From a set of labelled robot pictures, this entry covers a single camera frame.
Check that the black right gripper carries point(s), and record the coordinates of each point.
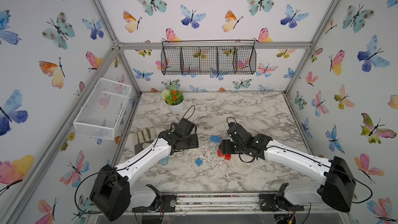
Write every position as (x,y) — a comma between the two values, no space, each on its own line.
(225,148)

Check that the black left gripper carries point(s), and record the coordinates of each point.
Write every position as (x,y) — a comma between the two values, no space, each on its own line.
(195,143)

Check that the red square lego brick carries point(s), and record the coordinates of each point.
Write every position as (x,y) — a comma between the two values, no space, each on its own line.
(219,153)
(228,157)

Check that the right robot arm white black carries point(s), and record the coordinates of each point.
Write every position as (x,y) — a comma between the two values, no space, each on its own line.
(332,182)

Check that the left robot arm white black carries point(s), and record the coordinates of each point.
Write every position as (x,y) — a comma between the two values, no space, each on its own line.
(116,189)

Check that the light blue long lego brick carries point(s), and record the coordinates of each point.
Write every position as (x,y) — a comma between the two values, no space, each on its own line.
(215,139)

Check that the small blue lego brick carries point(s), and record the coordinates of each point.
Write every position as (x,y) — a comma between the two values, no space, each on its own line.
(198,162)

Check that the light blue plastic plate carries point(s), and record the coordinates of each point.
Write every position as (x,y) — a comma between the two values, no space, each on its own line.
(165,161)

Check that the white pot artificial plant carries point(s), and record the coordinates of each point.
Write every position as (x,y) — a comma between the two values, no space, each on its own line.
(174,99)

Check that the beige green work glove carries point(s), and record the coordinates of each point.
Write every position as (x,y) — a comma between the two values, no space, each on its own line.
(143,138)

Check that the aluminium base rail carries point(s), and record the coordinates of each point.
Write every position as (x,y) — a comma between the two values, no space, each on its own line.
(216,202)

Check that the black wire wall basket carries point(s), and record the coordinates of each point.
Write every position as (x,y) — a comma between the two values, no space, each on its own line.
(208,57)

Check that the white mesh wall basket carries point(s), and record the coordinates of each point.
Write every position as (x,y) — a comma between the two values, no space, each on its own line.
(101,114)

